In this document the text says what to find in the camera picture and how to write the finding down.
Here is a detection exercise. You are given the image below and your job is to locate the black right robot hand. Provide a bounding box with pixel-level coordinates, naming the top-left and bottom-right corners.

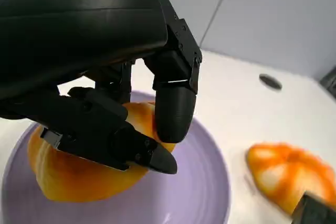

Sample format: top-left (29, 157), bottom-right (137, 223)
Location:
top-left (290, 191), bottom-right (336, 224)

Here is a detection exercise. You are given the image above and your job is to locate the orange and white bread roll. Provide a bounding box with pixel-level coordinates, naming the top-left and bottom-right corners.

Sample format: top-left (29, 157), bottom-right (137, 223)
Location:
top-left (27, 102), bottom-right (177, 203)
top-left (246, 142), bottom-right (336, 216)

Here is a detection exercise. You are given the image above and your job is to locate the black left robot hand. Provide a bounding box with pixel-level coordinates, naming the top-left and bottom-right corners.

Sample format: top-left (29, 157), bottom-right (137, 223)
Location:
top-left (0, 0), bottom-right (203, 175)

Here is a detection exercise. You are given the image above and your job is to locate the grey background equipment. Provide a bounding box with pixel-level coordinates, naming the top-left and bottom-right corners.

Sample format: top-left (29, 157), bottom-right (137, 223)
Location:
top-left (319, 67), bottom-right (336, 91)

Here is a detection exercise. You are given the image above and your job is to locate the lilac plate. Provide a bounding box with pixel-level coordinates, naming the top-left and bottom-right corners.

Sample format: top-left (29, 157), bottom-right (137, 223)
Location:
top-left (0, 91), bottom-right (232, 224)

